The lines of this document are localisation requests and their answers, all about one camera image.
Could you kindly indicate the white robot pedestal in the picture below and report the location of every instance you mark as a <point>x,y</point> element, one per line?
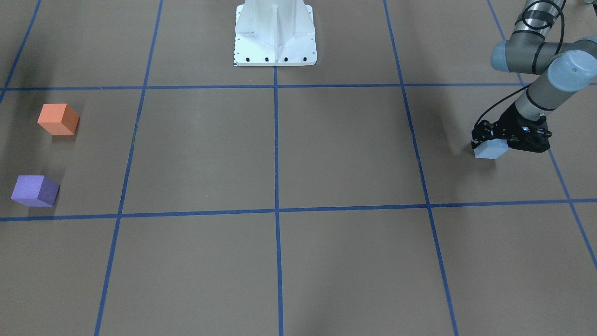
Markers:
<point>274,33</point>

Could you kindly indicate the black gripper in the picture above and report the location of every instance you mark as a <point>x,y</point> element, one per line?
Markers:
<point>510,118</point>

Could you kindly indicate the light blue foam block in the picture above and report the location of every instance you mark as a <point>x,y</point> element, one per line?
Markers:
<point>491,149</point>

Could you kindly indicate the purple foam block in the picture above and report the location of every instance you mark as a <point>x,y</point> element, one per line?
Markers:
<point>35,191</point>

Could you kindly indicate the orange foam block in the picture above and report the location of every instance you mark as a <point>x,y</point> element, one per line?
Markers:
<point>58,119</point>

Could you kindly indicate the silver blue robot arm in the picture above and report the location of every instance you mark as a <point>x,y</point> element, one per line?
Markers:
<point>536,46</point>

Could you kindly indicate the brown paper table cover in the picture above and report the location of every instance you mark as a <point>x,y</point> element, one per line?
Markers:
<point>341,199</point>

